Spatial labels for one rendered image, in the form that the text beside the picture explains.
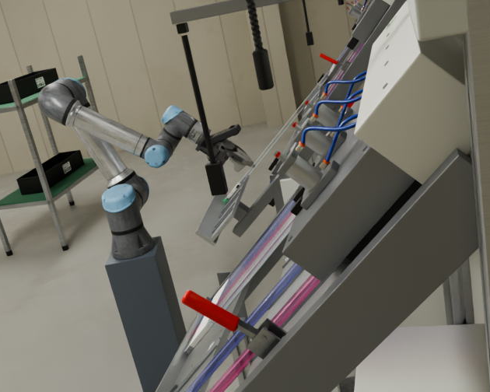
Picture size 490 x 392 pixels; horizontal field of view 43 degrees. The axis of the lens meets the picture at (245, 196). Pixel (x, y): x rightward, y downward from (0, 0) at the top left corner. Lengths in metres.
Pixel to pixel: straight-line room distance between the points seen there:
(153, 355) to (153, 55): 4.24
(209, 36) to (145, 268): 4.19
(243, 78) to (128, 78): 1.13
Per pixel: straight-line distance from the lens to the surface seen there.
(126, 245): 2.18
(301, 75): 6.21
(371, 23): 1.96
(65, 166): 4.44
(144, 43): 6.19
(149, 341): 2.32
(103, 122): 2.10
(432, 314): 2.25
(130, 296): 2.24
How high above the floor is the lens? 1.37
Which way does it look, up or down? 19 degrees down
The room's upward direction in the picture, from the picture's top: 12 degrees counter-clockwise
